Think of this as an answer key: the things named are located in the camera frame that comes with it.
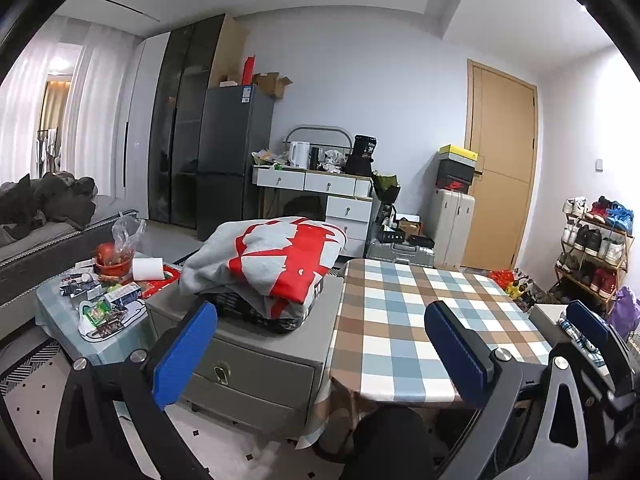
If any small cluttered side table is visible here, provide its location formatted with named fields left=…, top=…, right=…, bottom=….
left=36, top=257, right=180, bottom=365

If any dark grey refrigerator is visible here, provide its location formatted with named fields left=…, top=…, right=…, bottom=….
left=196, top=84, right=274, bottom=240

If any white drawer desk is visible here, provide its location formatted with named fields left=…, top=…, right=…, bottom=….
left=253, top=166, right=373, bottom=258

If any dark glass wardrobe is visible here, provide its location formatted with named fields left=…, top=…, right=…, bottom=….
left=148, top=13, right=246, bottom=230

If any black bag on desk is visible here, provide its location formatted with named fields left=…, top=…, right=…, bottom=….
left=344, top=134, right=378, bottom=177

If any white electric kettle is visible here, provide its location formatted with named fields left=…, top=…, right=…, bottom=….
left=288, top=141, right=311, bottom=169

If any checkered tablecloth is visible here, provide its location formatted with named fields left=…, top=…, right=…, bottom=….
left=297, top=259, right=551, bottom=448

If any grey sofa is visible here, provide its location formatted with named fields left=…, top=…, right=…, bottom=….
left=1, top=195, right=138, bottom=338

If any grey sweatshirt red print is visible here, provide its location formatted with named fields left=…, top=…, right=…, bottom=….
left=179, top=217, right=347, bottom=320

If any blue plaid blanket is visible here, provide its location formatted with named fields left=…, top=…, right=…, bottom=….
left=558, top=312, right=608, bottom=377

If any white suitcase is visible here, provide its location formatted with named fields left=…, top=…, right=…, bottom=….
left=424, top=188, right=475, bottom=268

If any grey nightstand cabinet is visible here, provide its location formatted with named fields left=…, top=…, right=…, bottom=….
left=144, top=274, right=346, bottom=441

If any silver hard suitcase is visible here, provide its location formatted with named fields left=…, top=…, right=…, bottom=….
left=366, top=240, right=435, bottom=268

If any yellow lid shoe box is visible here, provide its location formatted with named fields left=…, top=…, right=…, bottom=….
left=438, top=144, right=478, bottom=165

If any wooden door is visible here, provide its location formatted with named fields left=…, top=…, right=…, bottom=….
left=462, top=60, right=538, bottom=270

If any black shoe box stack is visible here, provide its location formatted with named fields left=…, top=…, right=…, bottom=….
left=435, top=159, right=475, bottom=194

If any purple bag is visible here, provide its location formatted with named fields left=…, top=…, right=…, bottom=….
left=608, top=285, right=640, bottom=341

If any wooden shoe rack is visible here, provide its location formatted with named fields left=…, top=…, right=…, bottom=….
left=549, top=196, right=634, bottom=318

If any white paper roll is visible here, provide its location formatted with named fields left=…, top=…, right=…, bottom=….
left=131, top=257, right=164, bottom=282

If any red bowl with bag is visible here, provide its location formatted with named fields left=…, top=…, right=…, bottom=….
left=94, top=214, right=146, bottom=280

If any white curtain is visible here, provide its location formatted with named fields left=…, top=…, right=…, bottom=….
left=1, top=15, right=141, bottom=196

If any cardboard box on fridge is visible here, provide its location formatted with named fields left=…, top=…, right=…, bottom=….
left=252, top=73, right=293, bottom=100

